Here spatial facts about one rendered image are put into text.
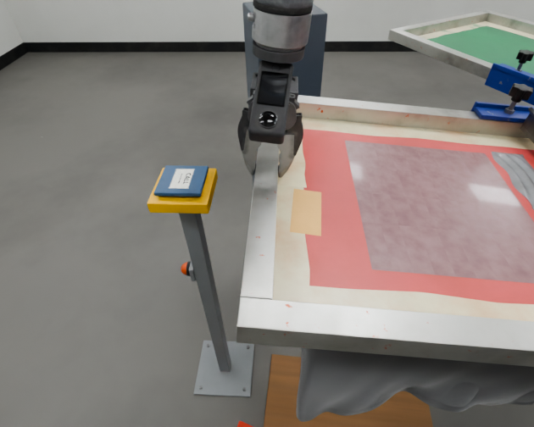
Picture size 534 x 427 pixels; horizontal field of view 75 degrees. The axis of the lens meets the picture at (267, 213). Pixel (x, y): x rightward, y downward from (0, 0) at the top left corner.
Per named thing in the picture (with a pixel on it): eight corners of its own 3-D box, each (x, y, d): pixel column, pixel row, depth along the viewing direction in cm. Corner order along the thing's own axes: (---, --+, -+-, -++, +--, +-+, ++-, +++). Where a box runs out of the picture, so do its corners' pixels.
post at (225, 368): (193, 395, 136) (116, 216, 70) (203, 341, 152) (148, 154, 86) (250, 397, 135) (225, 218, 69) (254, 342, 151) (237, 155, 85)
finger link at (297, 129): (303, 150, 58) (302, 100, 52) (303, 156, 56) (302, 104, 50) (275, 152, 58) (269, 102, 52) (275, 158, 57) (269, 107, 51)
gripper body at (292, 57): (294, 111, 59) (305, 35, 51) (295, 137, 53) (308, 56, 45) (249, 107, 59) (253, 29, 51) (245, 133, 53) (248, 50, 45)
